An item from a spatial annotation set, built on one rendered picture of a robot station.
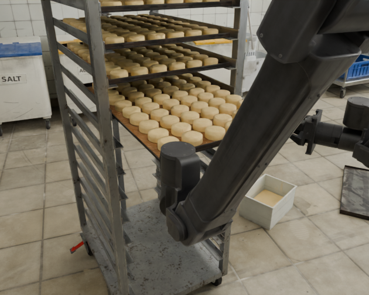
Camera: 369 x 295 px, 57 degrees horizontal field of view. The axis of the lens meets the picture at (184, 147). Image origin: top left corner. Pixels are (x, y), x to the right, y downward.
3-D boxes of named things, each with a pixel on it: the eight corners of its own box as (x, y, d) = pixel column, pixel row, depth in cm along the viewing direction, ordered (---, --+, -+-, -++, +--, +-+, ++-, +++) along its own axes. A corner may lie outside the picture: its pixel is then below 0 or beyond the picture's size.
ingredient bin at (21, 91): (-8, 139, 301) (-34, 51, 267) (-2, 115, 354) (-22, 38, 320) (56, 130, 319) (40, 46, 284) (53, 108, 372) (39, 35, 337)
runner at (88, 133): (126, 174, 103) (125, 165, 102) (117, 176, 102) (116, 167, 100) (73, 109, 152) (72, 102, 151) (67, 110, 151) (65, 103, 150)
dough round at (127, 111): (142, 112, 98) (141, 105, 97) (140, 119, 93) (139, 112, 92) (124, 112, 98) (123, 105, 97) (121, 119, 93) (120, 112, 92)
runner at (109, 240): (135, 280, 123) (135, 274, 122) (128, 283, 122) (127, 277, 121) (86, 192, 173) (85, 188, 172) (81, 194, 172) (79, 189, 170)
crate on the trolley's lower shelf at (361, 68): (352, 68, 455) (355, 52, 446) (378, 75, 425) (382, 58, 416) (321, 73, 432) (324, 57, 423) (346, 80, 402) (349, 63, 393)
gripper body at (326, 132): (302, 154, 85) (334, 161, 82) (309, 116, 81) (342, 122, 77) (308, 144, 90) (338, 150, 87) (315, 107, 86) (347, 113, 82)
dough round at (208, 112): (220, 114, 97) (220, 107, 96) (216, 120, 92) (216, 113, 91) (203, 112, 98) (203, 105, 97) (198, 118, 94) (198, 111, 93)
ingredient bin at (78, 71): (67, 129, 321) (53, 45, 286) (64, 107, 374) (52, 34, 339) (125, 122, 337) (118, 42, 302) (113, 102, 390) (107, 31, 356)
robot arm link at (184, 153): (179, 247, 52) (225, 229, 56) (182, 182, 46) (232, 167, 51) (145, 205, 61) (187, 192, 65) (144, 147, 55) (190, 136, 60)
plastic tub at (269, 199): (262, 194, 227) (265, 173, 220) (293, 207, 214) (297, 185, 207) (237, 215, 207) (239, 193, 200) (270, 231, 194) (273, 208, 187)
